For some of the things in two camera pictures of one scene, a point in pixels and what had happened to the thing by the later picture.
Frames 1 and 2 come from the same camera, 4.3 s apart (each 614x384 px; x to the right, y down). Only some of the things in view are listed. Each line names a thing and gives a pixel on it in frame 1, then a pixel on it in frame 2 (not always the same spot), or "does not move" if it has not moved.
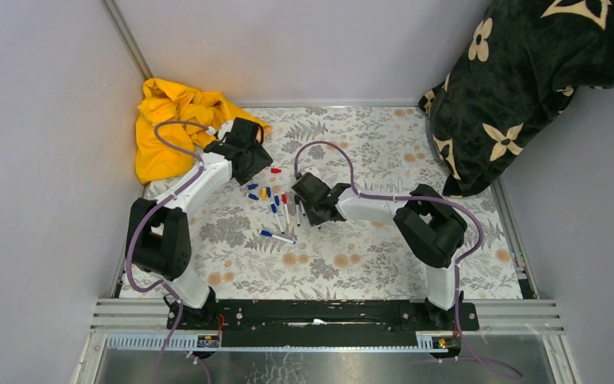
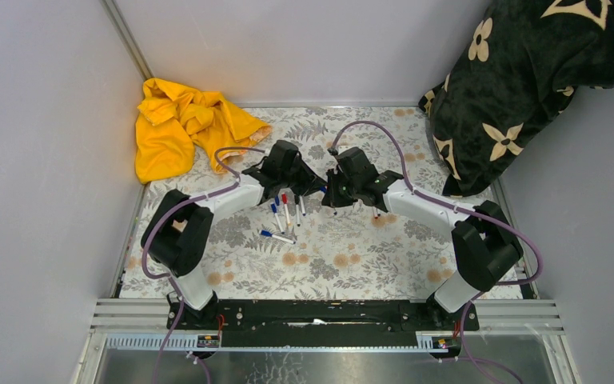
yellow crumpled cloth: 175,126 does not move
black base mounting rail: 314,324 does not move
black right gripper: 313,221 to 332,198
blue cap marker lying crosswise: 267,234 does not move
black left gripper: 260,161 to 308,181
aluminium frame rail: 143,325 does not move
